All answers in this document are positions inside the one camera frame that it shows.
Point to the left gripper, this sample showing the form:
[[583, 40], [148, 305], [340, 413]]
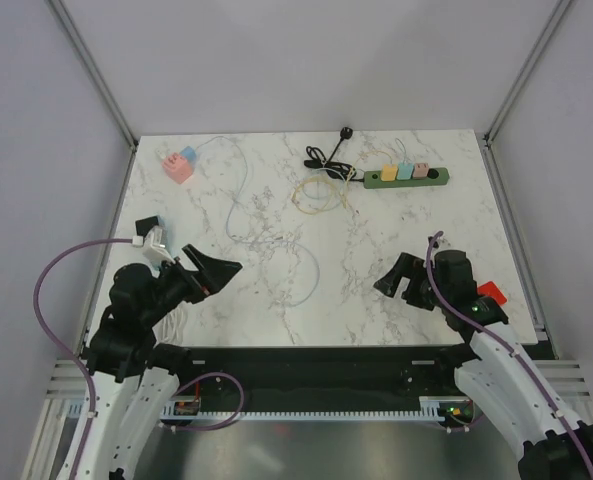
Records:
[[212, 274]]

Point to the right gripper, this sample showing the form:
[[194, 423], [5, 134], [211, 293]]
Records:
[[408, 266]]

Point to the red cube socket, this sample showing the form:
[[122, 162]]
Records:
[[490, 289]]

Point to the black cube adapter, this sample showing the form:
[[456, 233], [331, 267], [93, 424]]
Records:
[[145, 225]]

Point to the pink cube socket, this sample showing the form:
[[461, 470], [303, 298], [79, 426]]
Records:
[[178, 167]]

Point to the blue plug adapter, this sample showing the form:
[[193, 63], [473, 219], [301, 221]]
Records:
[[189, 154]]

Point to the teal power strip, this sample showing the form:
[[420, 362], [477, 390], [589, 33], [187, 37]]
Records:
[[162, 225]]

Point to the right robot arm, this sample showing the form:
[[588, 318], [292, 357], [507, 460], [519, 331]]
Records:
[[549, 439]]

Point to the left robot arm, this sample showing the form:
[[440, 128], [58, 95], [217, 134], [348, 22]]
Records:
[[129, 376]]

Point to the pink plug adapter on strip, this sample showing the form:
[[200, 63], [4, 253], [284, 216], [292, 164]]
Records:
[[420, 170]]

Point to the yellow plug adapter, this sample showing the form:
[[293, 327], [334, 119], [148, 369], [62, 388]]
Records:
[[389, 173]]

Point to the teal plug adapter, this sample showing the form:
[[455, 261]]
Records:
[[405, 171]]

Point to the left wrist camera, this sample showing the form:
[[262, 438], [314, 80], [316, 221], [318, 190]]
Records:
[[153, 246]]

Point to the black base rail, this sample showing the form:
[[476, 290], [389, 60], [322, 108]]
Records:
[[314, 379]]

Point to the white cable duct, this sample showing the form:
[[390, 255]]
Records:
[[429, 411]]

